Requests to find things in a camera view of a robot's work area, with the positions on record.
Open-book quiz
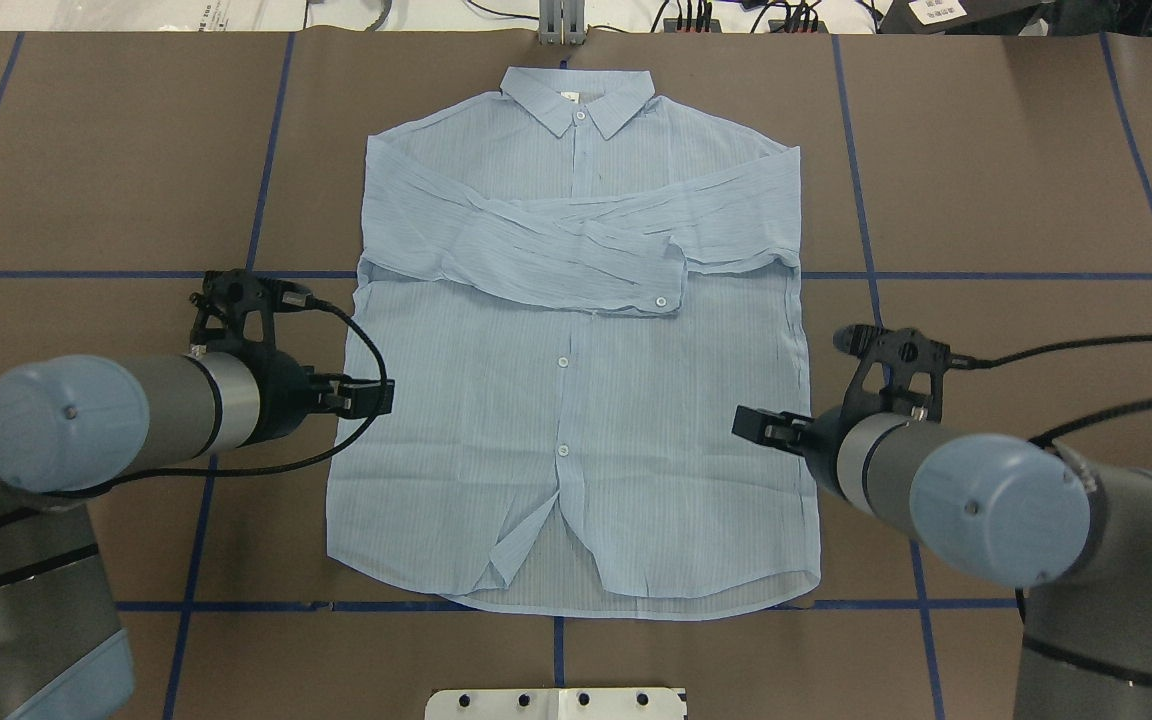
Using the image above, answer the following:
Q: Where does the light blue button-up shirt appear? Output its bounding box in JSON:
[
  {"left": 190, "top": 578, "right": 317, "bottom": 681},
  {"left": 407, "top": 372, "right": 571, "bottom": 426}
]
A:
[{"left": 325, "top": 67, "right": 823, "bottom": 621}]

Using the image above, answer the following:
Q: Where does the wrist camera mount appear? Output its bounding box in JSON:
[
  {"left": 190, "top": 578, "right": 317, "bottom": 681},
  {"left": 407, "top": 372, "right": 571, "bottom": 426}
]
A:
[
  {"left": 189, "top": 270, "right": 314, "bottom": 355},
  {"left": 832, "top": 324, "right": 952, "bottom": 427}
]

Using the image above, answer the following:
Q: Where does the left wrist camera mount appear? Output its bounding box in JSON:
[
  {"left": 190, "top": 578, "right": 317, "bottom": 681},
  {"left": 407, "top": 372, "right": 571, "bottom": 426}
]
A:
[{"left": 189, "top": 270, "right": 314, "bottom": 355}]

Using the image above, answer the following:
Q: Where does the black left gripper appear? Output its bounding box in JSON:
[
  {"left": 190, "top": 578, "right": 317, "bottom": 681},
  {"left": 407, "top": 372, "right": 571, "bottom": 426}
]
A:
[{"left": 253, "top": 350, "right": 396, "bottom": 444}]

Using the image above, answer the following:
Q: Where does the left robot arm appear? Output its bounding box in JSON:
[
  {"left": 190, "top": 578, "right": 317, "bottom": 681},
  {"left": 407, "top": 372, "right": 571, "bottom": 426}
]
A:
[{"left": 0, "top": 353, "right": 396, "bottom": 719}]

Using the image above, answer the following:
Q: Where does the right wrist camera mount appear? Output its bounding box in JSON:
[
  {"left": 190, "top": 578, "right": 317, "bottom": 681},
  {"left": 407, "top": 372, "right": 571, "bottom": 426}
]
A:
[{"left": 832, "top": 324, "right": 952, "bottom": 427}]

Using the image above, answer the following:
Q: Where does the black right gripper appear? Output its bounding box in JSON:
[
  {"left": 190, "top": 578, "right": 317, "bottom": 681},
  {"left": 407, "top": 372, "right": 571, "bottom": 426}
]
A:
[{"left": 732, "top": 406, "right": 861, "bottom": 493}]

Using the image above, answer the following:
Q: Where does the aluminium frame post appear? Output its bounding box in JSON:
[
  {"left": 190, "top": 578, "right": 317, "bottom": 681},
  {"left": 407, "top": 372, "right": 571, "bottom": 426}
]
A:
[{"left": 538, "top": 0, "right": 588, "bottom": 46}]

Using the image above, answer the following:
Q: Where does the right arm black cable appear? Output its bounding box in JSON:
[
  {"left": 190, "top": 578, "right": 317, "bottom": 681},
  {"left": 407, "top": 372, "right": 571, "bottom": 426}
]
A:
[{"left": 946, "top": 334, "right": 1152, "bottom": 446}]

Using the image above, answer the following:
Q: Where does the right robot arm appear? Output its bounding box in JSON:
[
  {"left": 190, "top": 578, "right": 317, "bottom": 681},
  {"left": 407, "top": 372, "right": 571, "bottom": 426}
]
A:
[{"left": 732, "top": 406, "right": 1152, "bottom": 719}]

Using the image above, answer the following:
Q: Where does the white camera stand base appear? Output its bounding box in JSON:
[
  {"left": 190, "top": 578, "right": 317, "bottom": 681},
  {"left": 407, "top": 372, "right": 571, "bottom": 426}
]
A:
[{"left": 424, "top": 687, "right": 689, "bottom": 719}]

